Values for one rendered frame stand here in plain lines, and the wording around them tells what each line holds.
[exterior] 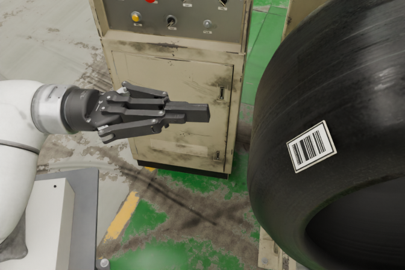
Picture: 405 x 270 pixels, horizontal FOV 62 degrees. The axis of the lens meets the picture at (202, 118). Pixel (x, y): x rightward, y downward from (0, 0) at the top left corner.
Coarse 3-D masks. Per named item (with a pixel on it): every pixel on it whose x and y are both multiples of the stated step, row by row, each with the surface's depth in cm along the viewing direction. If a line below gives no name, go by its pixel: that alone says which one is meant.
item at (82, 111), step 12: (72, 96) 56; (84, 96) 56; (96, 96) 58; (72, 108) 56; (84, 108) 55; (96, 108) 57; (72, 120) 56; (84, 120) 56; (96, 120) 55; (108, 120) 55; (120, 120) 56
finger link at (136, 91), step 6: (126, 84) 60; (132, 84) 60; (132, 90) 59; (138, 90) 59; (144, 90) 58; (150, 90) 58; (156, 90) 58; (132, 96) 61; (138, 96) 60; (144, 96) 59; (150, 96) 58; (156, 96) 59; (162, 96) 57
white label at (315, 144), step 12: (312, 132) 39; (324, 132) 37; (288, 144) 42; (300, 144) 40; (312, 144) 39; (324, 144) 37; (300, 156) 40; (312, 156) 38; (324, 156) 37; (300, 168) 40
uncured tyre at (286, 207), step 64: (384, 0) 41; (320, 64) 42; (384, 64) 35; (256, 128) 53; (384, 128) 34; (256, 192) 52; (320, 192) 42; (384, 192) 82; (320, 256) 59; (384, 256) 73
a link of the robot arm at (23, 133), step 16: (16, 80) 61; (0, 96) 58; (16, 96) 57; (32, 96) 57; (0, 112) 56; (16, 112) 56; (0, 128) 56; (16, 128) 56; (32, 128) 58; (16, 144) 56; (32, 144) 59
